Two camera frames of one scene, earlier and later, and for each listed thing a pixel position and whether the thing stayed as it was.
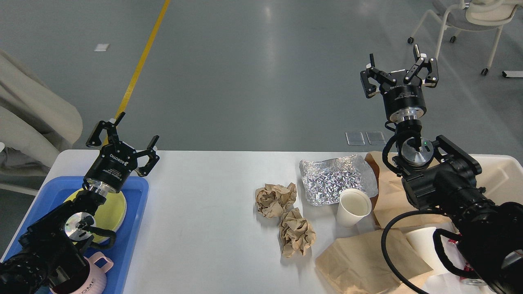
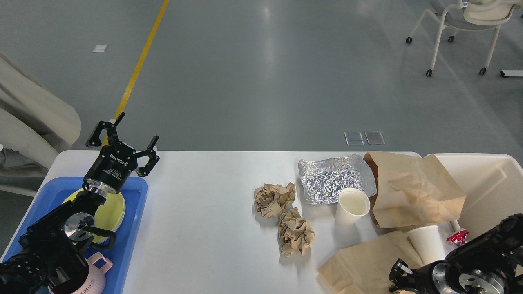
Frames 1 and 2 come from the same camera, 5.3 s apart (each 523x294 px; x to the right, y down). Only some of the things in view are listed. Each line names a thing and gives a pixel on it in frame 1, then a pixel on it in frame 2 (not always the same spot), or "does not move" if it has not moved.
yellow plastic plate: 110,214 does not move
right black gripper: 405,102 -> 431,278
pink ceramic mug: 95,282 does not move
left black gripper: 110,170 does not move
